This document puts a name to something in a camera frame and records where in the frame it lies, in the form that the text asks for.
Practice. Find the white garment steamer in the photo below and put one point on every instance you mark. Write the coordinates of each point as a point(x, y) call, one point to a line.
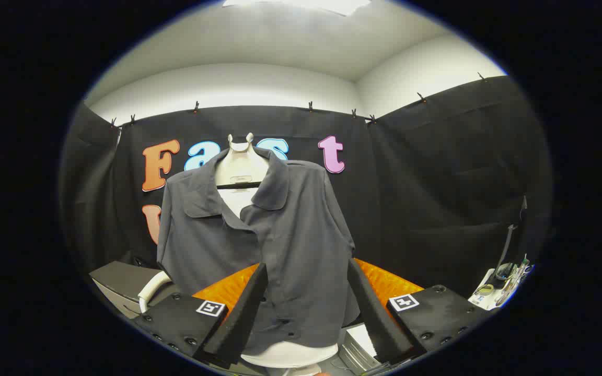
point(150, 287)

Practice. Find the cream garment hanger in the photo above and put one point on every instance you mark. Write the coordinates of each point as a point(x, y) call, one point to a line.
point(241, 167)

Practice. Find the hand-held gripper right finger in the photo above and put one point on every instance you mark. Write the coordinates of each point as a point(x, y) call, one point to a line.
point(379, 318)

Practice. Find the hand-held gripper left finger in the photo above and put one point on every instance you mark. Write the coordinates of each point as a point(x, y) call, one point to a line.
point(243, 318)

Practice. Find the grey drawer cabinet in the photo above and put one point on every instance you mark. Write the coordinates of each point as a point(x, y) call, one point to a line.
point(118, 279)

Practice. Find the grey button shirt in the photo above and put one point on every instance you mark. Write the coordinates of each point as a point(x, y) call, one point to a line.
point(301, 230)

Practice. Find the white card with small items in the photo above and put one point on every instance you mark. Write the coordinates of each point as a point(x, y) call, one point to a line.
point(484, 300)

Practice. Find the ceiling light panel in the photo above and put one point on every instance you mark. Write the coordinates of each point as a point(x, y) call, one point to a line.
point(301, 4)

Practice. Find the black backdrop cloth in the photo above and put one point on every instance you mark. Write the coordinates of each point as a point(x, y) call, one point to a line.
point(437, 183)

